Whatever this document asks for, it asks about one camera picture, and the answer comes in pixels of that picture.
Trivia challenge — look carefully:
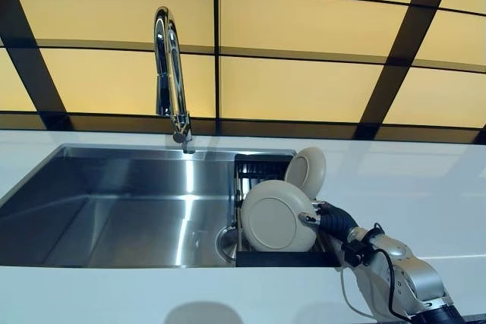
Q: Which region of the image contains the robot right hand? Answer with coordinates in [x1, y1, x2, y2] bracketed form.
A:
[298, 200, 361, 244]

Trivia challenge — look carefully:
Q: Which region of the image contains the chrome kitchen faucet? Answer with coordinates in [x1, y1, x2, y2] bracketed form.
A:
[153, 5, 197, 155]

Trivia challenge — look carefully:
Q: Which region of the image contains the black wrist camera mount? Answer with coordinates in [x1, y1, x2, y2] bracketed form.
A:
[342, 238, 376, 266]

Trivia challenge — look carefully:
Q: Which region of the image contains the black dish drying rack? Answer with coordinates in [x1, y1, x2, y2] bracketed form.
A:
[233, 152, 342, 269]

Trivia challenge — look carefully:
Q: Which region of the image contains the small beige plate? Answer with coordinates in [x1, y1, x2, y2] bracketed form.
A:
[284, 146, 327, 202]

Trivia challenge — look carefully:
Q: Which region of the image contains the round sink drain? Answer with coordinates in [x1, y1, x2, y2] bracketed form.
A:
[215, 224, 239, 261]

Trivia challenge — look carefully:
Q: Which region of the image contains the stainless steel sink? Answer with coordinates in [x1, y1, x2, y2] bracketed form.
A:
[0, 143, 342, 269]

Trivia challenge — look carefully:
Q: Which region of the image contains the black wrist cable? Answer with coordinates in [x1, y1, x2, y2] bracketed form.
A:
[371, 222, 415, 318]

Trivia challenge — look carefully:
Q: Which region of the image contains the large beige plate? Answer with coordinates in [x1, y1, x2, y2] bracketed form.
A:
[240, 179, 322, 253]

